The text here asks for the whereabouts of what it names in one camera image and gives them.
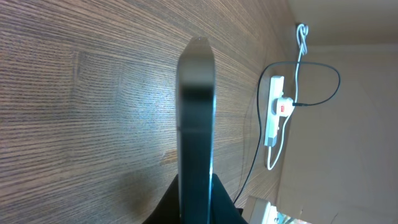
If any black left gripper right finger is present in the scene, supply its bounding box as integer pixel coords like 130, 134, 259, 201
210, 174, 247, 224

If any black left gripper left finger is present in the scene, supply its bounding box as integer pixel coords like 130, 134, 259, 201
143, 175, 180, 224

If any blue Galaxy smartphone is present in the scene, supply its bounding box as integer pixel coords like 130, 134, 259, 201
176, 37, 216, 223

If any black charger cable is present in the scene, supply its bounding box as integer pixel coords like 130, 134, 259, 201
233, 60, 341, 206

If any white USB charger plug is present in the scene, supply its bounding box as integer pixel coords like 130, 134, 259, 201
272, 97, 295, 117

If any white power strip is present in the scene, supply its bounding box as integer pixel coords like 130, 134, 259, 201
264, 75, 284, 147

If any white power strip cord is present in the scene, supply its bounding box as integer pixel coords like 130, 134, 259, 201
266, 23, 310, 171

